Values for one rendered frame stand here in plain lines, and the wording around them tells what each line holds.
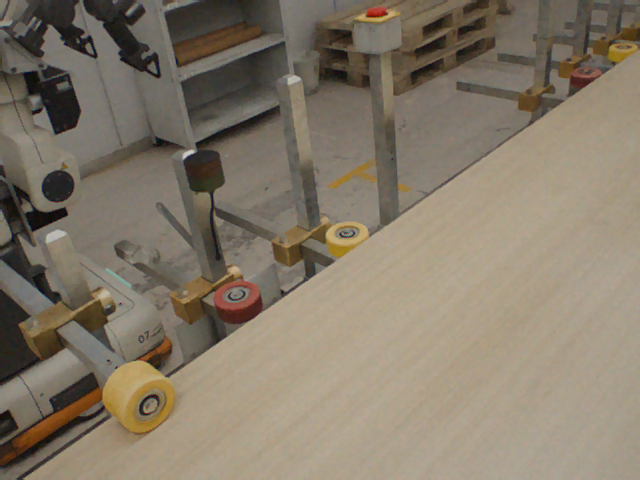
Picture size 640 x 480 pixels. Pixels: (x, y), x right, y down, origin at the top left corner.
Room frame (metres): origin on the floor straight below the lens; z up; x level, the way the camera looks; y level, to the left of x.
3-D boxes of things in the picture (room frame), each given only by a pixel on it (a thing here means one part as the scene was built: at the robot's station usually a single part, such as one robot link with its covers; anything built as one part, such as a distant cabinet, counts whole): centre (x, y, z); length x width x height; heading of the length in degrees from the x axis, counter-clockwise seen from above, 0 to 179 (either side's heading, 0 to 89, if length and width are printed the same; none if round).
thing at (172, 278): (1.01, 0.28, 0.84); 0.43 x 0.03 x 0.04; 41
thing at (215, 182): (0.94, 0.16, 1.09); 0.06 x 0.06 x 0.02
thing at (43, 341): (0.80, 0.40, 0.95); 0.14 x 0.06 x 0.05; 131
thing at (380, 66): (1.31, -0.19, 0.93); 0.05 x 0.05 x 0.45; 41
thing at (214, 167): (0.94, 0.16, 1.11); 0.06 x 0.06 x 0.02
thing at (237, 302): (0.86, 0.14, 0.85); 0.08 x 0.08 x 0.11
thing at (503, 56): (1.98, -0.87, 0.83); 0.43 x 0.03 x 0.04; 41
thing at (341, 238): (1.00, -0.06, 0.85); 0.08 x 0.08 x 0.11
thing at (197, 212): (0.98, 0.20, 0.89); 0.04 x 0.04 x 0.48; 41
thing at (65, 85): (1.93, 0.78, 0.99); 0.28 x 0.16 x 0.22; 40
